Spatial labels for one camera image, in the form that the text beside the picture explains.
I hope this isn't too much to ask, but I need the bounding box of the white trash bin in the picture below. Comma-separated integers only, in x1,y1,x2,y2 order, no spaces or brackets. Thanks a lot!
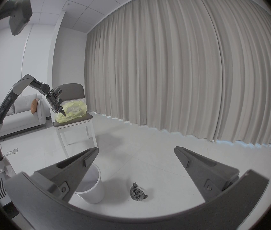
74,164,105,204

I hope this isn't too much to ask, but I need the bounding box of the white curtain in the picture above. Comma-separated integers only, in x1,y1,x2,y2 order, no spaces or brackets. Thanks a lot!
84,0,271,148

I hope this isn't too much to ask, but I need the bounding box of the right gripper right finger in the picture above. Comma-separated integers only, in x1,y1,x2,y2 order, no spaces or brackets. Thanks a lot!
174,146,240,203

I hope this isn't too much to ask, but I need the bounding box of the white sofa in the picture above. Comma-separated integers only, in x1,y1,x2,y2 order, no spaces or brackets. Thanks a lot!
0,94,47,141

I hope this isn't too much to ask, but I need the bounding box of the black plastic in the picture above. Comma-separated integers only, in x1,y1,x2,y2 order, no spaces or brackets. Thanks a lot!
130,182,148,202

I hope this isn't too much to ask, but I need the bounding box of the yellow plastic bag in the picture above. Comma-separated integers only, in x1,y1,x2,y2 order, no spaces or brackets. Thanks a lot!
55,100,87,123

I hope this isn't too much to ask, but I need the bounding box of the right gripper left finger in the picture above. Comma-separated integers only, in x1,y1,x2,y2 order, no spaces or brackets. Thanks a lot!
33,147,99,202

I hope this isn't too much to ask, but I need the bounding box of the orange cushion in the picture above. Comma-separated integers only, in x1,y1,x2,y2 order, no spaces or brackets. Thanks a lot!
30,98,39,115

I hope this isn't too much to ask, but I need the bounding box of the dark grey white-legged chair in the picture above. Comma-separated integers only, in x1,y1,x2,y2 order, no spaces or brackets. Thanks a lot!
52,83,98,158

